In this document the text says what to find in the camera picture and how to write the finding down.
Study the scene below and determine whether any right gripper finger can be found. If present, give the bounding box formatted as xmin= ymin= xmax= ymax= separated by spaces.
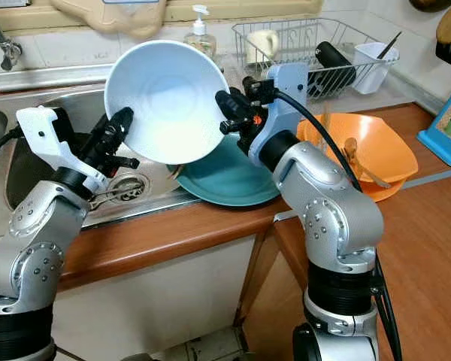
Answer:
xmin=216 ymin=88 xmax=257 ymax=126

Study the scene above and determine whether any white bowl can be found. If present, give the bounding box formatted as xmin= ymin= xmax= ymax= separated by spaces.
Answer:
xmin=104 ymin=39 xmax=231 ymax=165

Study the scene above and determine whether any cream mug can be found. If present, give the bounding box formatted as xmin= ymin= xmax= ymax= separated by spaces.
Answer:
xmin=246 ymin=29 xmax=281 ymax=65

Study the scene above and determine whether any teal plate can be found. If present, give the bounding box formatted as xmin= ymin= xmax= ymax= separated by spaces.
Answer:
xmin=175 ymin=134 xmax=283 ymax=208

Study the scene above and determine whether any stainless steel sink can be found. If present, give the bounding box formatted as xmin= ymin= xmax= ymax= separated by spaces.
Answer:
xmin=0 ymin=68 xmax=198 ymax=250

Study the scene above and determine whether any clear soap pump bottle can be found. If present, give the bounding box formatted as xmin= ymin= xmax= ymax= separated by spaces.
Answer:
xmin=184 ymin=5 xmax=218 ymax=58

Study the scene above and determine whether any black bottle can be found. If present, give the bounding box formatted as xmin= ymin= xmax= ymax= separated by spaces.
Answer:
xmin=314 ymin=41 xmax=359 ymax=92

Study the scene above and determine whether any orange top counter cabinet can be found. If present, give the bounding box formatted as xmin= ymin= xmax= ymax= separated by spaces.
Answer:
xmin=0 ymin=102 xmax=451 ymax=361

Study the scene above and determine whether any beige plastic container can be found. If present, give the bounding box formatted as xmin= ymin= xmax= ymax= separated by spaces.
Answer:
xmin=51 ymin=0 xmax=167 ymax=39

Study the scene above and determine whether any white cutlery holder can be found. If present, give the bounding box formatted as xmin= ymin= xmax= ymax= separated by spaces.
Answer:
xmin=353 ymin=41 xmax=400 ymax=96

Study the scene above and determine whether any metal sink faucet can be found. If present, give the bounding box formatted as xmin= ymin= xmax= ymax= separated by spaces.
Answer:
xmin=0 ymin=4 xmax=25 ymax=73

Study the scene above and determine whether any orange plastic bowl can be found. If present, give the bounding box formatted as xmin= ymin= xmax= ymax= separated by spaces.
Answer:
xmin=297 ymin=113 xmax=420 ymax=203

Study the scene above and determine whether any utensil in cutlery holder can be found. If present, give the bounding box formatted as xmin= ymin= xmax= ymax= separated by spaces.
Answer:
xmin=376 ymin=32 xmax=404 ymax=62

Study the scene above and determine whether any blue box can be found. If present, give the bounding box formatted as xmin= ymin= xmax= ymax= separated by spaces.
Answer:
xmin=417 ymin=94 xmax=451 ymax=168

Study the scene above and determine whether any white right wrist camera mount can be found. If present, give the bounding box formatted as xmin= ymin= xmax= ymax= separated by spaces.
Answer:
xmin=248 ymin=62 xmax=310 ymax=163

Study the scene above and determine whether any wire dish rack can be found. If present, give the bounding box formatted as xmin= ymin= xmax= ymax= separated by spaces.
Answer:
xmin=232 ymin=17 xmax=404 ymax=99

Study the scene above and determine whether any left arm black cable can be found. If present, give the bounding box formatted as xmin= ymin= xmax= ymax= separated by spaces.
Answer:
xmin=0 ymin=124 xmax=24 ymax=159

